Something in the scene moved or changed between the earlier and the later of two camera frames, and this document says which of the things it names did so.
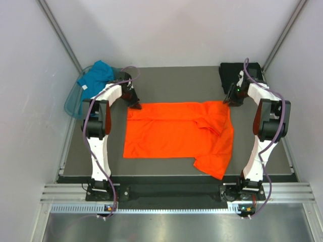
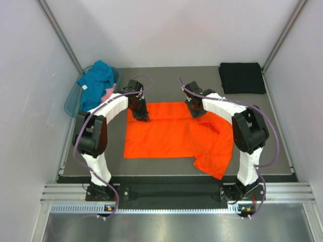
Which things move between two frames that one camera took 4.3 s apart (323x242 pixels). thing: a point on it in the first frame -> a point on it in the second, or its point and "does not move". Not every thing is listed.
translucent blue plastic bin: x=73 y=105 does not move
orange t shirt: x=203 y=130 does not move
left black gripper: x=135 y=104 -> x=143 y=115
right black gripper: x=234 y=101 -> x=194 y=114
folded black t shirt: x=235 y=72 does not move
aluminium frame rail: x=65 y=193 does not move
